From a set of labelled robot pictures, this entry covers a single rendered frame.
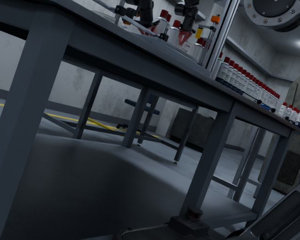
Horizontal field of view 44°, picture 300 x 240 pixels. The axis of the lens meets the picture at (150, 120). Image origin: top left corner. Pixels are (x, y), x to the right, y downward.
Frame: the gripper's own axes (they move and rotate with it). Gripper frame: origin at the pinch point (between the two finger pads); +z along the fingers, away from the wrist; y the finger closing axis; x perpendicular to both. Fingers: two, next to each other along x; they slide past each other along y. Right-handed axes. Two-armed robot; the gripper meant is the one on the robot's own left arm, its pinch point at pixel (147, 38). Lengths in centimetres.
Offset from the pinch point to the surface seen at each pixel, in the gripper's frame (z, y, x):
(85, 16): -40, -45, 70
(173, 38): 4.9, -2.5, -15.9
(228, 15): -1.2, -16.8, -41.7
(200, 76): -7, -46, 28
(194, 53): 20.0, -1.8, -34.6
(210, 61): 17.6, -16.8, -27.1
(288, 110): 142, -5, -196
